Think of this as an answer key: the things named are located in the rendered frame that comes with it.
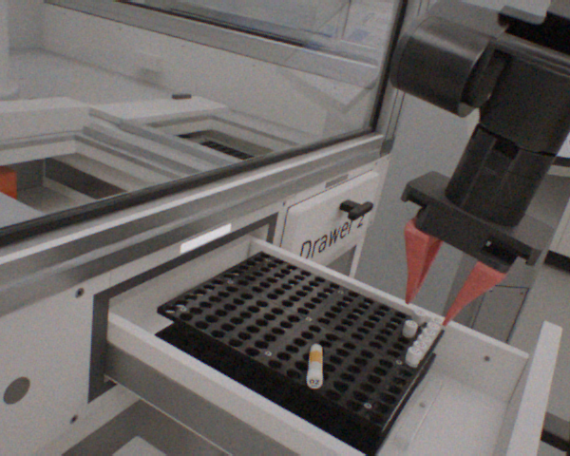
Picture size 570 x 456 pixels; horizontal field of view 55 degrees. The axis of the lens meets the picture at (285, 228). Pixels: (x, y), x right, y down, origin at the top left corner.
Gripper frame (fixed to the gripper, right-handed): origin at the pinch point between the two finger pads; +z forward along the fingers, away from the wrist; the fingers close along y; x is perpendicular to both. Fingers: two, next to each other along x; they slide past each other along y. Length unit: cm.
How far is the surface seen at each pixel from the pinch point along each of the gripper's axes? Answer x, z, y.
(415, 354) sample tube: -1.6, 5.9, -0.6
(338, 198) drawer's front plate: -29.4, 7.9, 21.9
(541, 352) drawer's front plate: -8.5, 3.1, -9.3
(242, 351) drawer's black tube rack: 7.9, 8.7, 10.9
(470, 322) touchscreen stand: -91, 46, 0
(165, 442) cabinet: 0.4, 34.6, 20.4
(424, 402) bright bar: -4.8, 12.0, -3.0
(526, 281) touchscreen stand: -99, 33, -6
